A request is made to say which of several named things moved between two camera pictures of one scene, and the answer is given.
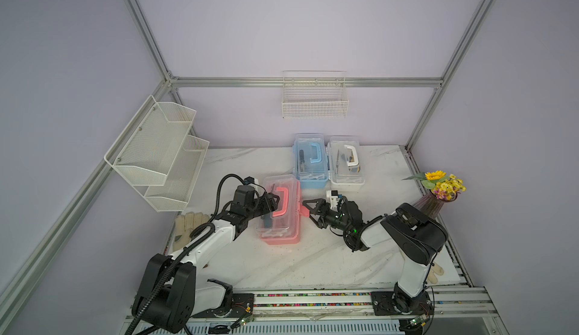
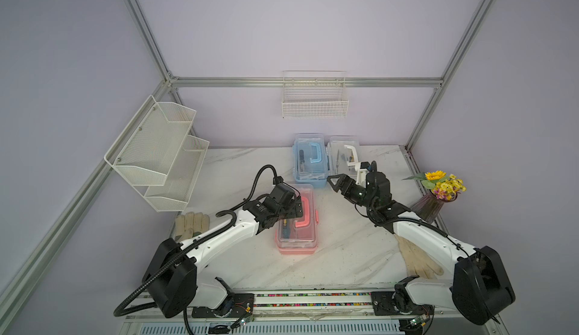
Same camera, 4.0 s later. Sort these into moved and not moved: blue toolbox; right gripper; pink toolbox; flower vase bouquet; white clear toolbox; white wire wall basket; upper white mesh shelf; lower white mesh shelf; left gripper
Moved: pink toolbox; right gripper; left gripper
Not moved: blue toolbox; lower white mesh shelf; upper white mesh shelf; white clear toolbox; white wire wall basket; flower vase bouquet
